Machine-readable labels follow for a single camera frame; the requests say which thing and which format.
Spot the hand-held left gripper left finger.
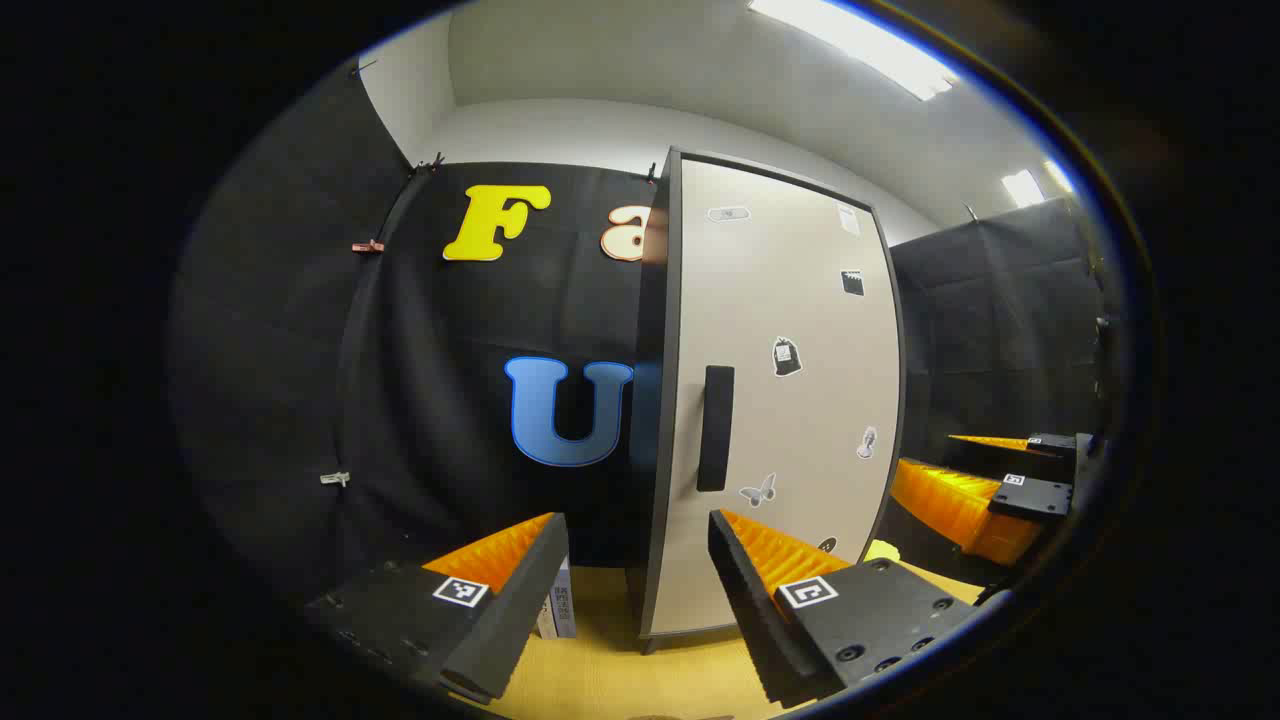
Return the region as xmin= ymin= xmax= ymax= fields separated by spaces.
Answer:
xmin=300 ymin=512 xmax=573 ymax=706

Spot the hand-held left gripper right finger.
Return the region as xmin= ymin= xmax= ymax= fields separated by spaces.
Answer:
xmin=706 ymin=508 xmax=991 ymax=711

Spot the black cabinet door handle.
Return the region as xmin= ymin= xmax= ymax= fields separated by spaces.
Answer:
xmin=697 ymin=365 xmax=736 ymax=493

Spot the beige cabinet door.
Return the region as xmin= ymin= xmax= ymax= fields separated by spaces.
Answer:
xmin=650 ymin=155 xmax=906 ymax=638

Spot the dark grey cabinet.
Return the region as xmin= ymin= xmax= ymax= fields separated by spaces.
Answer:
xmin=625 ymin=145 xmax=909 ymax=656

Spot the blue book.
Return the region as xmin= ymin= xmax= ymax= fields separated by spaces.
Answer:
xmin=535 ymin=558 xmax=578 ymax=639

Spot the long ceiling light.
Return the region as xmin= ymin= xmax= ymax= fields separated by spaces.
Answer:
xmin=748 ymin=0 xmax=956 ymax=101

